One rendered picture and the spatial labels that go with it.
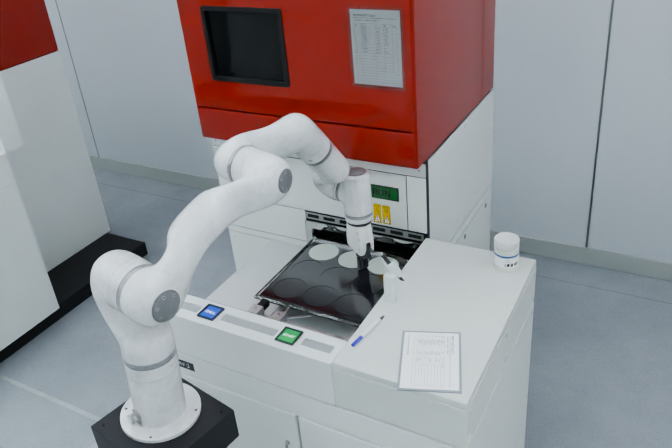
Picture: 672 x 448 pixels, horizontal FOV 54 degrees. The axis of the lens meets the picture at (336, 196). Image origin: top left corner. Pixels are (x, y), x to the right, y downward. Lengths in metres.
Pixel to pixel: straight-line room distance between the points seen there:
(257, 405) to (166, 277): 0.67
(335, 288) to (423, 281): 0.28
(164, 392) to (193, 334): 0.36
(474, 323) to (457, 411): 0.28
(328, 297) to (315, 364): 0.34
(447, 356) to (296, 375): 0.40
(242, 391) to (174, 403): 0.36
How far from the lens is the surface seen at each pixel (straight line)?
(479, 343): 1.73
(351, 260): 2.15
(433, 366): 1.66
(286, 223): 2.39
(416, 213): 2.10
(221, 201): 1.52
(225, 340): 1.87
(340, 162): 1.79
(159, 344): 1.54
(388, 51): 1.87
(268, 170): 1.52
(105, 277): 1.50
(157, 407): 1.64
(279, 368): 1.81
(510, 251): 1.94
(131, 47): 4.76
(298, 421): 1.94
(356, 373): 1.67
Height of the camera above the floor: 2.09
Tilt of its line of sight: 28 degrees down
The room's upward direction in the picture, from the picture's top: 5 degrees counter-clockwise
